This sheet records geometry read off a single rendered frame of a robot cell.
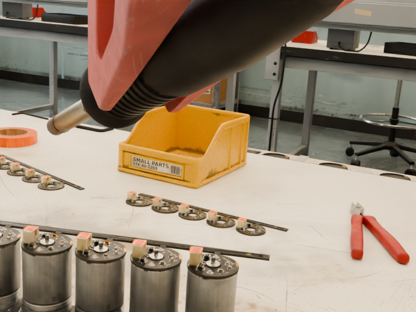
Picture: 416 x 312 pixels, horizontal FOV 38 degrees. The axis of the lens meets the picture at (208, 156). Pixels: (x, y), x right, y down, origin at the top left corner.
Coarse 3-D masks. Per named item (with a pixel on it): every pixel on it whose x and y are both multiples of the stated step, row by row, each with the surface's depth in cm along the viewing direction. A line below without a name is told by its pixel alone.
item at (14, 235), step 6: (0, 228) 31; (6, 228) 31; (12, 228) 31; (6, 234) 31; (12, 234) 31; (18, 234) 31; (0, 240) 30; (6, 240) 30; (12, 240) 30; (18, 240) 30; (0, 246) 29
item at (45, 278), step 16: (32, 256) 29; (48, 256) 29; (64, 256) 29; (32, 272) 29; (48, 272) 29; (64, 272) 30; (32, 288) 29; (48, 288) 29; (64, 288) 30; (32, 304) 30; (48, 304) 29; (64, 304) 30
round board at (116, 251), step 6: (96, 240) 30; (102, 240) 31; (108, 240) 31; (90, 246) 30; (108, 246) 30; (114, 246) 30; (120, 246) 30; (78, 252) 29; (84, 252) 29; (90, 252) 29; (108, 252) 29; (114, 252) 29; (120, 252) 29; (84, 258) 28; (90, 258) 28; (96, 258) 28; (102, 258) 29; (108, 258) 29; (114, 258) 29; (120, 258) 29
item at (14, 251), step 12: (0, 252) 29; (12, 252) 30; (0, 264) 30; (12, 264) 30; (0, 276) 30; (12, 276) 30; (0, 288) 30; (12, 288) 30; (0, 300) 30; (12, 300) 30
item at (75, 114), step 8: (80, 104) 22; (64, 112) 24; (72, 112) 23; (80, 112) 22; (48, 120) 26; (56, 120) 24; (64, 120) 24; (72, 120) 23; (80, 120) 23; (48, 128) 25; (56, 128) 25; (64, 128) 24
